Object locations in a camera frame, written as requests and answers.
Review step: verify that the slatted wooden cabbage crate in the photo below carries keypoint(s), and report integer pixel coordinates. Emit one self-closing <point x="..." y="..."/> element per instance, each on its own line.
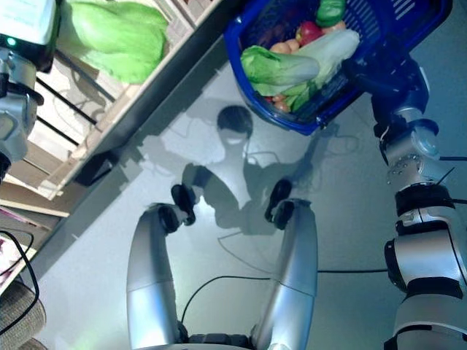
<point x="182" y="22"/>

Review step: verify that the grey woven textured cover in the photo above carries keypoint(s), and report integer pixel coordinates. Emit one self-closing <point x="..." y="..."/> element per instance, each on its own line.
<point x="22" y="313"/>

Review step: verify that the blue plastic shopping basket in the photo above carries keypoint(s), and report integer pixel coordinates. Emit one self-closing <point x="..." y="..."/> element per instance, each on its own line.
<point x="251" y="29"/>

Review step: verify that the green bell pepper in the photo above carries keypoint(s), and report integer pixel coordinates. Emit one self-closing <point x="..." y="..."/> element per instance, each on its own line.
<point x="330" y="12"/>

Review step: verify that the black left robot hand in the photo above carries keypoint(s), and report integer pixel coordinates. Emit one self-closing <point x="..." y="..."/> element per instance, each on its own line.
<point x="25" y="22"/>

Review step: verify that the dark robot pelvis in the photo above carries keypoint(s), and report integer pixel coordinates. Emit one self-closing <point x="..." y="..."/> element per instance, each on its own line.
<point x="219" y="342"/>

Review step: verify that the green napa cabbage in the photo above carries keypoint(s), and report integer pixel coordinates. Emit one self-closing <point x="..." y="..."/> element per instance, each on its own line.
<point x="120" y="40"/>
<point x="277" y="69"/>
<point x="339" y="47"/>

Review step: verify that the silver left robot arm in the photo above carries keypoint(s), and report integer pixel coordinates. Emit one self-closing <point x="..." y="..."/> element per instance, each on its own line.
<point x="14" y="120"/>

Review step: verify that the silver robot leg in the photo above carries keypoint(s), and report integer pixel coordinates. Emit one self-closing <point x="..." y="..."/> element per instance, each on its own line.
<point x="292" y="273"/>
<point x="149" y="291"/>

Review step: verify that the black left robot foot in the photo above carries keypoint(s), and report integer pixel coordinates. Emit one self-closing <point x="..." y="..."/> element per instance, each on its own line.
<point x="182" y="197"/>

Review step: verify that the silver right robot leg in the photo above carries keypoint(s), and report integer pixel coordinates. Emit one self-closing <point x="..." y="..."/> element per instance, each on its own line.
<point x="292" y="273"/>

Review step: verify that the red apple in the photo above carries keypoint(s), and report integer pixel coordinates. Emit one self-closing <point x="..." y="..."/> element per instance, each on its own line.
<point x="310" y="32"/>

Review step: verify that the silver left robot leg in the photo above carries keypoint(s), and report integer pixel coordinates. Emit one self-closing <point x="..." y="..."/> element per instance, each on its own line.
<point x="149" y="291"/>

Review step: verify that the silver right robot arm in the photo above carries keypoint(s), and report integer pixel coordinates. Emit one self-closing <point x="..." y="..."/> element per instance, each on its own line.
<point x="419" y="255"/>

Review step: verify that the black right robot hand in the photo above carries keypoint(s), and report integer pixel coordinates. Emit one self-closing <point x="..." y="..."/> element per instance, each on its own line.
<point x="390" y="87"/>

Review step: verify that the wooden vegetable display stand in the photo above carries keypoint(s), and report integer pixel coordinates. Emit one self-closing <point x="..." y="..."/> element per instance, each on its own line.
<point x="146" y="91"/>

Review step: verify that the black robot foot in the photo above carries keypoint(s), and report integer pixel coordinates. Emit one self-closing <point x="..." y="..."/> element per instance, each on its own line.
<point x="281" y="193"/>
<point x="182" y="197"/>

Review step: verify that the purple white turnip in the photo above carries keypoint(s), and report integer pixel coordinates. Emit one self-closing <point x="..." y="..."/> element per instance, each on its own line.
<point x="7" y="268"/>

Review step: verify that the black right robot foot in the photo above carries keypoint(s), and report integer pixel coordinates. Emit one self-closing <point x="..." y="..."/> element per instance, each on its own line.
<point x="281" y="193"/>

